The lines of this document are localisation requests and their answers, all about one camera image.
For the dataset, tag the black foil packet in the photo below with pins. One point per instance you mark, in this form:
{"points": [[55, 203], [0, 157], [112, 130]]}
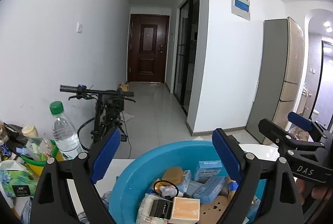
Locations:
{"points": [[14, 134]]}

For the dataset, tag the long blue white box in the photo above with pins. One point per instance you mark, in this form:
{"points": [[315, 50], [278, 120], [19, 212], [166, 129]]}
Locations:
{"points": [[209, 190]]}

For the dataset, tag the clear water bottle green cap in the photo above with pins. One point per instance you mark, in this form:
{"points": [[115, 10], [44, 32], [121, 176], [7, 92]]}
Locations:
{"points": [[65, 135]]}

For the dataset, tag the yellow bin with green rim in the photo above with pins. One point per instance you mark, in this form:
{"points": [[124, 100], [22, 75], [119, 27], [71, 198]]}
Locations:
{"points": [[33, 166]]}

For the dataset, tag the grey wall panel blue screens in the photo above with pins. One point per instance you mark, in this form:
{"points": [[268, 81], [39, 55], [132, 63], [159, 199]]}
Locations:
{"points": [[240, 0]]}

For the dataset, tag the green tissue pack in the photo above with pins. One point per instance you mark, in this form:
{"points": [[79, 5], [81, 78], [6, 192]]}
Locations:
{"points": [[15, 179]]}

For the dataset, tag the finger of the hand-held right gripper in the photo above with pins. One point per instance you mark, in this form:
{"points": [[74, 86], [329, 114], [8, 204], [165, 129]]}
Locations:
{"points": [[270, 130], [299, 120]]}

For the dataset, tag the cream plastic bottle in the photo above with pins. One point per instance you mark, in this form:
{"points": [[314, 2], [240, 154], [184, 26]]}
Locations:
{"points": [[30, 130]]}

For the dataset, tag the small cardboard box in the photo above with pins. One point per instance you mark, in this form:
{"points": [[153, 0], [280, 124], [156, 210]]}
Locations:
{"points": [[124, 87]]}

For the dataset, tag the orange sponge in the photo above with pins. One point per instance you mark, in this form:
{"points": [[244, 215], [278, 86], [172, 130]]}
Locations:
{"points": [[173, 175]]}

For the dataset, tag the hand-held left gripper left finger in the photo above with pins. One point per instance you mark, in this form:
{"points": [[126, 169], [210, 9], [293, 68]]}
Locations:
{"points": [[106, 159]]}

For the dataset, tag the black cosmetic box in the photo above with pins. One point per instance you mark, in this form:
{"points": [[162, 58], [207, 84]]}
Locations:
{"points": [[161, 209]]}

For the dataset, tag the white desktop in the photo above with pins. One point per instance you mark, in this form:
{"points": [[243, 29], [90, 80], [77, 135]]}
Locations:
{"points": [[114, 169]]}

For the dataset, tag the small light blue box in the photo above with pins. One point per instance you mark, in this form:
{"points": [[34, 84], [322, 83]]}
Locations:
{"points": [[209, 170]]}

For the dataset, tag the blue plastic basin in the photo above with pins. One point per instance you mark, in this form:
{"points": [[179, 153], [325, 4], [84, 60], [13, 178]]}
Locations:
{"points": [[135, 174]]}

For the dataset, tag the blue plaid shirt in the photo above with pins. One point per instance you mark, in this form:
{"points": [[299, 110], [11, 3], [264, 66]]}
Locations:
{"points": [[106, 200]]}

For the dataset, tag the black framed glass door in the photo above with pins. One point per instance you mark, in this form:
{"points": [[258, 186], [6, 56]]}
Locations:
{"points": [[186, 57]]}

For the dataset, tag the crumpled plastic packaging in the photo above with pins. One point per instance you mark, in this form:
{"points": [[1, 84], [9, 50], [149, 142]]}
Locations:
{"points": [[36, 148]]}

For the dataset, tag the clear sachet packet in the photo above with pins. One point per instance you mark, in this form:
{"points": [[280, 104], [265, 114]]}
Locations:
{"points": [[145, 208]]}

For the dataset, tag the round brown powder puff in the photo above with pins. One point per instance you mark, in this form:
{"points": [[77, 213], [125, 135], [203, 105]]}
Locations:
{"points": [[213, 209]]}

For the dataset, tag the light blue packet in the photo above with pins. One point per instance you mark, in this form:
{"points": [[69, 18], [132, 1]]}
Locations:
{"points": [[186, 181]]}

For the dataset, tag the grey beige refrigerator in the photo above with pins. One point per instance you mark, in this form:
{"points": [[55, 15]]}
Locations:
{"points": [[275, 78]]}

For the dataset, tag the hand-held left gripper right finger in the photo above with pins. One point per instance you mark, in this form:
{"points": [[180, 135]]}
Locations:
{"points": [[226, 153]]}

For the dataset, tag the orange beige box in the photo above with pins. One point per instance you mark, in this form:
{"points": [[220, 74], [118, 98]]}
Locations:
{"points": [[184, 209]]}

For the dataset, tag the dark brown door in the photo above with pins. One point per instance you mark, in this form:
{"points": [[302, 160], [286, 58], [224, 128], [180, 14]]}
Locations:
{"points": [[148, 49]]}

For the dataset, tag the person's right hand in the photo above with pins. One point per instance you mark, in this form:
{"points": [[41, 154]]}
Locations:
{"points": [[314, 191]]}

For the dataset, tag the white light switch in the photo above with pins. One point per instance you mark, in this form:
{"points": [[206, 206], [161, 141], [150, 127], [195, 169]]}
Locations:
{"points": [[79, 27]]}

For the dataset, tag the black bicycle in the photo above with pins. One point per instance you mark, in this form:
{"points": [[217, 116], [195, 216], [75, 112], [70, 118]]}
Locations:
{"points": [[109, 109]]}

